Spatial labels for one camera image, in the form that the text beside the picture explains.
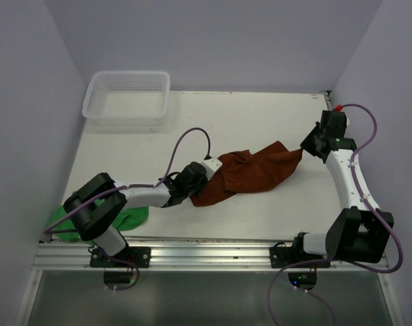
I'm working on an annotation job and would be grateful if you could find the brown towel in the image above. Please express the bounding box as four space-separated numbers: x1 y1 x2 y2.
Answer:
190 141 303 207

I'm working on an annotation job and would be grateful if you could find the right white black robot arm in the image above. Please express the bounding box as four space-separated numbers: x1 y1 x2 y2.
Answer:
291 111 394 267

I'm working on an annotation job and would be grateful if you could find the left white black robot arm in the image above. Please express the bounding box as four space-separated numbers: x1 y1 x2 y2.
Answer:
63 162 210 267

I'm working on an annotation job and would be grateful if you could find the white plastic basket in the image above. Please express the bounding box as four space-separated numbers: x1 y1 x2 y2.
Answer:
81 71 170 126

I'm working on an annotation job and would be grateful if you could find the green towel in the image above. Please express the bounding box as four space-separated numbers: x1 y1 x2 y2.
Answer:
48 206 149 242

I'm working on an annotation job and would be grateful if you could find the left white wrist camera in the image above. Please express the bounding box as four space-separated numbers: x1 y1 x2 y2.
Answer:
201 157 223 181

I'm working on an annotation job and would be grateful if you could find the right side aluminium rail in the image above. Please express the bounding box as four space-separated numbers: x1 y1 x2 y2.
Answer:
324 90 337 111

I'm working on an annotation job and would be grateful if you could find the aluminium mounting rail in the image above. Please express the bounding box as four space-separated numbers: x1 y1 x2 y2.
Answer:
30 239 390 272

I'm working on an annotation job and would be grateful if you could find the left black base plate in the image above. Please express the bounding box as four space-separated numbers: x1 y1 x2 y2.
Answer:
90 247 151 268

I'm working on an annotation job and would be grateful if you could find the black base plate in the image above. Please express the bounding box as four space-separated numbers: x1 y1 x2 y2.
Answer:
90 247 151 268
269 247 324 269

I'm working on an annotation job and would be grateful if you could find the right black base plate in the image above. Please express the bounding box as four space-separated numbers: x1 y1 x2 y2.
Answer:
269 247 324 269

